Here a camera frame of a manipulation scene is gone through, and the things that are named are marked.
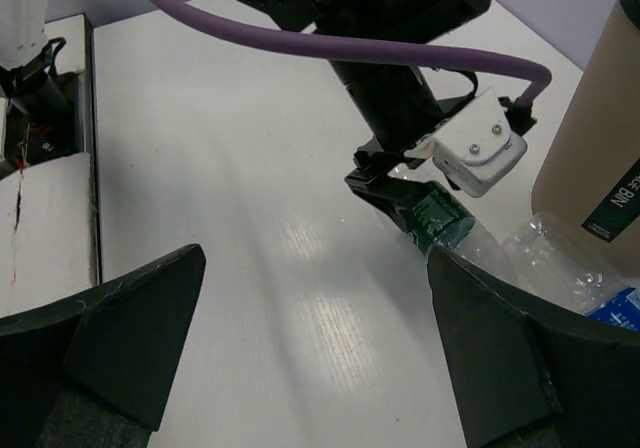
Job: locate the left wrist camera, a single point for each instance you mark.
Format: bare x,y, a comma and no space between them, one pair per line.
476,148

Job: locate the green label clear bottle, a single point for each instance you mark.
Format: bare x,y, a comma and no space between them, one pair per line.
442,220

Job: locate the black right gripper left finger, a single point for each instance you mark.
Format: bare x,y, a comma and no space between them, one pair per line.
96,369

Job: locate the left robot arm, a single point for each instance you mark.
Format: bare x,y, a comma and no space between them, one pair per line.
377,49

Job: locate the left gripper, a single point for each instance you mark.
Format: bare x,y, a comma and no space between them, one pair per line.
397,198

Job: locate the brown cylindrical paper bin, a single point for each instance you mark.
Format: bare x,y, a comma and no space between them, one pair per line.
590,177

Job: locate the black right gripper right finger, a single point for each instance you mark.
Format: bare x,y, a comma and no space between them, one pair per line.
527,373

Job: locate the blue label bottle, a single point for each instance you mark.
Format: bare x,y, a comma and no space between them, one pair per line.
554,264

